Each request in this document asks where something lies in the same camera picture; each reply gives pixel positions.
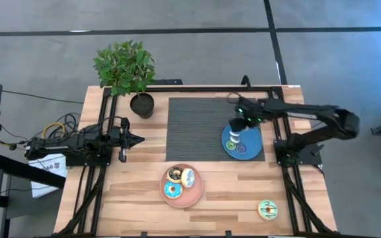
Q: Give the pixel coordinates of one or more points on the black plant pot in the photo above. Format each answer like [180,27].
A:
[142,107]

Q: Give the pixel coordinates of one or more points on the white donut with blue splotches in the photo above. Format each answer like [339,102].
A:
[234,136]

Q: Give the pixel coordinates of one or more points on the grey woven mat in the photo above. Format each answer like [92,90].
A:
[194,132]

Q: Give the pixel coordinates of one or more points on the white donut with blue swirls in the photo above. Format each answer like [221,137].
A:
[188,182]

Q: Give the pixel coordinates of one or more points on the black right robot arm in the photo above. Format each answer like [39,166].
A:
[309,110]

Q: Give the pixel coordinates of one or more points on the small purple donut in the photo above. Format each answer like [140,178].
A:
[238,149]

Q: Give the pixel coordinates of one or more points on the pink plate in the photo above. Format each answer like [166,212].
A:
[187,198]

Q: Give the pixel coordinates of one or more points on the small green donut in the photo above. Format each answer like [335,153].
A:
[227,145]

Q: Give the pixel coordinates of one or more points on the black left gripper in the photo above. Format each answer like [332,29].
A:
[124,139]

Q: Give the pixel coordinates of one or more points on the pale green donut dark squiggle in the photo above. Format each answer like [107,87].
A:
[262,215]

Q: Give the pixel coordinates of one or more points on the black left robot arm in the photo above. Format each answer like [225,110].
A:
[61,143]

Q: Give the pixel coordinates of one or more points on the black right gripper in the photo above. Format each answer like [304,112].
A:
[251,114]

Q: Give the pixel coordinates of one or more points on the green leafy plant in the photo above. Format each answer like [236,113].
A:
[124,66]

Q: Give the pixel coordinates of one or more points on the blue iced donut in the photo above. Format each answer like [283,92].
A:
[168,195]

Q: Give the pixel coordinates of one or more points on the blue plate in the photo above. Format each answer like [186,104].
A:
[251,145]

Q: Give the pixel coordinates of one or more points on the chocolate iced donut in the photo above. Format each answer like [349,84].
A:
[169,176]

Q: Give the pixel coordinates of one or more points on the white paper sheet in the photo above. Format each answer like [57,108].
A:
[50,182]

